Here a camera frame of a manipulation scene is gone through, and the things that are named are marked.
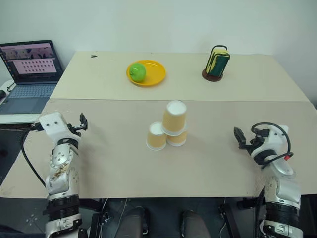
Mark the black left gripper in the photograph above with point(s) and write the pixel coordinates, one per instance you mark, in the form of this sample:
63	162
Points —
74	130

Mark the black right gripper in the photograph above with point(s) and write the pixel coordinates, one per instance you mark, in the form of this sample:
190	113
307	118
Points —
258	142

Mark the orange white paper cup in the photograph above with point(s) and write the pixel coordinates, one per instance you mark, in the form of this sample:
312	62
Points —
174	116
177	140
155	138

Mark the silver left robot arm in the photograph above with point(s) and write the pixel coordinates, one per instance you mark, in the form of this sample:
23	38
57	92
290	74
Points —
60	178

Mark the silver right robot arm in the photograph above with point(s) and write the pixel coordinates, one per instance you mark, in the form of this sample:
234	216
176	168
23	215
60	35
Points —
284	188

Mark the sponges in black holder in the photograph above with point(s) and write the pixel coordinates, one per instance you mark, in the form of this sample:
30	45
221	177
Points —
210	77

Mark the green apple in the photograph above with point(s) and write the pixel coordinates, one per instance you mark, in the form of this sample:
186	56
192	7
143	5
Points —
138	72

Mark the yellow green scouring sponge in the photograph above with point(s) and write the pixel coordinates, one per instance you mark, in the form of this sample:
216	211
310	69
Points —
220	65
221	51

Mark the grey open laptop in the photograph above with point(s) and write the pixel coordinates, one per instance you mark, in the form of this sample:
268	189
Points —
29	62

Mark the yellow round plate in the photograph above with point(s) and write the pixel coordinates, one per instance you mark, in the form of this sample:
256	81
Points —
156	72

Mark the dark rounded shape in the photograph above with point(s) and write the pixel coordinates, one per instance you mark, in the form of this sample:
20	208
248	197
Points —
193	224

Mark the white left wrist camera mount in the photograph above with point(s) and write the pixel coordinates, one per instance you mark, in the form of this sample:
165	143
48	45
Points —
53	125

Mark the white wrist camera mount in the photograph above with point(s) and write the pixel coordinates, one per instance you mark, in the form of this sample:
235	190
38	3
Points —
53	125
276	141

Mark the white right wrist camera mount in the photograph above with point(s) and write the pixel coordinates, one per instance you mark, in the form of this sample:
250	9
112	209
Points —
276	141

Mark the black metal table frame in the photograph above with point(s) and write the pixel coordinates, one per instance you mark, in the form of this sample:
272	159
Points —
94	225

